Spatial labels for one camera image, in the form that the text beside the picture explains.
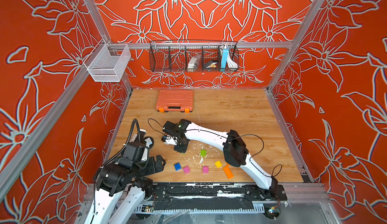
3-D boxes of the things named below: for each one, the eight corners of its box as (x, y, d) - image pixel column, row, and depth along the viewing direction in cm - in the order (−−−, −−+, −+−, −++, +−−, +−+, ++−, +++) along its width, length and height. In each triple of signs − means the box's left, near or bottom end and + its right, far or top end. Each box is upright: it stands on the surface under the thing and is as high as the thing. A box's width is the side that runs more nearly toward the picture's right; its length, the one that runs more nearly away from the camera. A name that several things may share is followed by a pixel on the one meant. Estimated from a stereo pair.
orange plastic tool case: (157, 112, 107) (155, 108, 102) (160, 94, 118) (159, 89, 114) (193, 112, 107) (193, 108, 102) (193, 94, 118) (193, 89, 114)
